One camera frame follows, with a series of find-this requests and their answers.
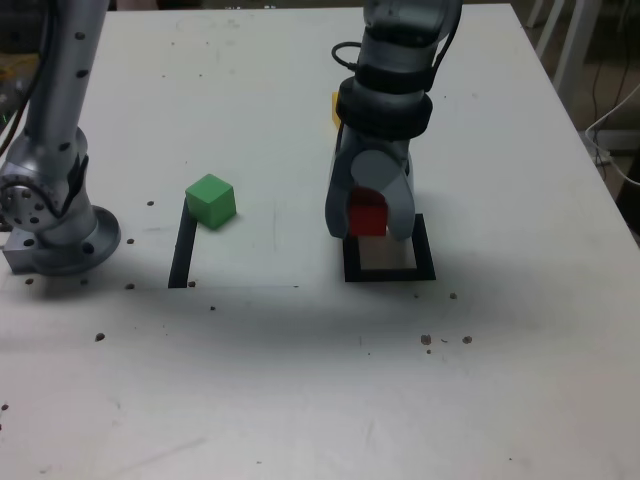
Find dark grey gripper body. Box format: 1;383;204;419
341;125;413;159

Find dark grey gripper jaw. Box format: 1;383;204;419
324;127;354;240

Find white metal frame legs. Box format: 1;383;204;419
524;0;599;101

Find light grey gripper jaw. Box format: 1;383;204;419
351;148;417;242

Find black tape square outline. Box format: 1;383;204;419
340;213;437;284

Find white cable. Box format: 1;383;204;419
583;84;640;187

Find black tape strip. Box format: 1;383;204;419
167;202;201;290

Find red cube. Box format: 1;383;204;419
348;186;389;237

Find green cube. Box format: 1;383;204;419
184;173;237;232

